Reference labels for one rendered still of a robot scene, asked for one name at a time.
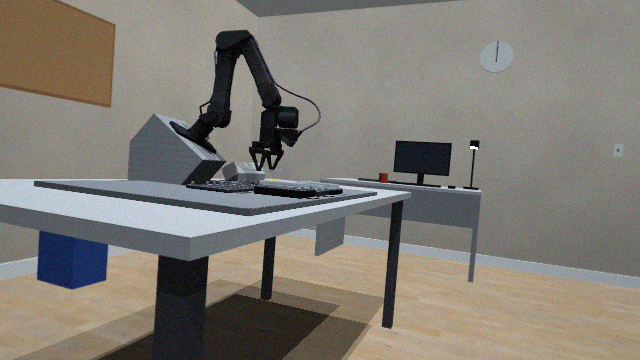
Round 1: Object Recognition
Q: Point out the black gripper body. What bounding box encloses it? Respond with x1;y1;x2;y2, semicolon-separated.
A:
249;126;284;152

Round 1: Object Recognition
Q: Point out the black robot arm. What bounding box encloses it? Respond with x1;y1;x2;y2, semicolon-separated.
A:
169;30;299;153

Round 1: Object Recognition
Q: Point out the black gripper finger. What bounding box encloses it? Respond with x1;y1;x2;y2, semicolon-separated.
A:
267;151;284;170
249;149;269;171

